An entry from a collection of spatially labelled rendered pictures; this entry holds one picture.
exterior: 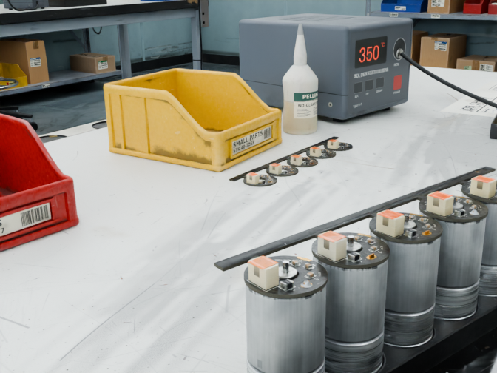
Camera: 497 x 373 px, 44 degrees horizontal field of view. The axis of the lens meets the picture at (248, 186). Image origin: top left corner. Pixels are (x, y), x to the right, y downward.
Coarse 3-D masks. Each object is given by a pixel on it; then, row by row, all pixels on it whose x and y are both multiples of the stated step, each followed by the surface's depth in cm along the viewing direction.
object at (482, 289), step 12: (492, 204) 24; (492, 216) 24; (492, 228) 24; (492, 240) 24; (492, 252) 25; (492, 264) 25; (480, 276) 25; (492, 276) 25; (480, 288) 25; (492, 288) 25
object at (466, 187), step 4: (464, 184) 26; (468, 184) 26; (464, 188) 25; (468, 188) 25; (464, 192) 25; (468, 192) 25; (468, 196) 25; (472, 196) 24; (476, 196) 24; (480, 196) 24; (496, 196) 24; (480, 200) 24; (484, 200) 24; (488, 200) 24; (492, 200) 24; (496, 200) 24
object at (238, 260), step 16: (464, 176) 27; (416, 192) 25; (432, 192) 25; (368, 208) 23; (384, 208) 23; (336, 224) 22; (288, 240) 21; (304, 240) 21; (240, 256) 20; (256, 256) 20
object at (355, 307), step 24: (384, 264) 20; (336, 288) 19; (360, 288) 19; (384, 288) 20; (336, 312) 20; (360, 312) 20; (384, 312) 20; (336, 336) 20; (360, 336) 20; (336, 360) 20; (360, 360) 20
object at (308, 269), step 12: (300, 264) 19; (312, 264) 19; (300, 276) 18; (312, 276) 18; (324, 276) 18; (252, 288) 18; (276, 288) 18; (288, 288) 18; (300, 288) 18; (312, 288) 18
